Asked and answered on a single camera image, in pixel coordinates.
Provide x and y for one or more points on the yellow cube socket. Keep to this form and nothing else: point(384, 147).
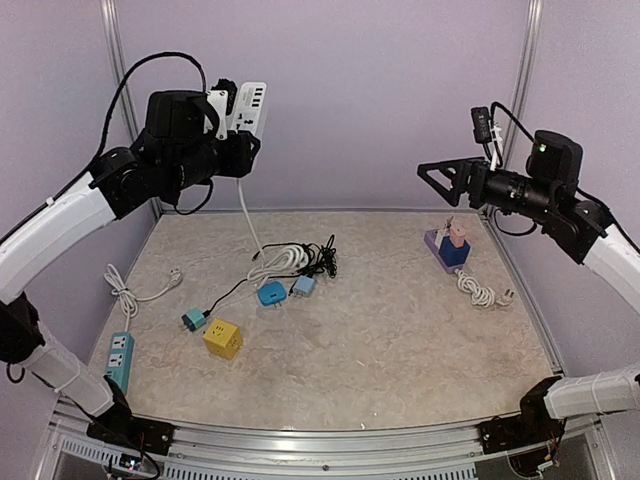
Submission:
point(223, 339)

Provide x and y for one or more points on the white power strip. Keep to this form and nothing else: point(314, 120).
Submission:
point(250, 109)

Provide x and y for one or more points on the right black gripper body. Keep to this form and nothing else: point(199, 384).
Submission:
point(478, 194)

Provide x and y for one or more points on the dark blue cube socket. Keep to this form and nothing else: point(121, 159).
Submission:
point(451, 256)

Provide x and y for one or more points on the light blue charger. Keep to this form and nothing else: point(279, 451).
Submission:
point(303, 287)

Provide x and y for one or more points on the teal power strip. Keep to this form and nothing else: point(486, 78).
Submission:
point(119, 360)

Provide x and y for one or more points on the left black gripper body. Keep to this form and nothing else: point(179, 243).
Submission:
point(236, 163)

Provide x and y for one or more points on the pink charger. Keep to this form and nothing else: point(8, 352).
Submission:
point(457, 235)

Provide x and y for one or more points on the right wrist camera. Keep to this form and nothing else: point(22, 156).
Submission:
point(487, 133)

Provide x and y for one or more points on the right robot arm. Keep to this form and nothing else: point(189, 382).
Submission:
point(583, 228)

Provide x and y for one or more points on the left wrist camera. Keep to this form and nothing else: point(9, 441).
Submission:
point(222, 98)

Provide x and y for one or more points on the blue rounded charger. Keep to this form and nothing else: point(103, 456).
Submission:
point(271, 294)

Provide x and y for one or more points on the teal USB charger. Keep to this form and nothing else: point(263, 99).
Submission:
point(194, 319)

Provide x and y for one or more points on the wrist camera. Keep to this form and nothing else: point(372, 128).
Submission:
point(487, 133)
point(222, 98)

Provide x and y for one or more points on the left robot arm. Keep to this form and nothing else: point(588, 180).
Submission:
point(190, 137)

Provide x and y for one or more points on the white USB charger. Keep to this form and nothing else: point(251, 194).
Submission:
point(440, 235)

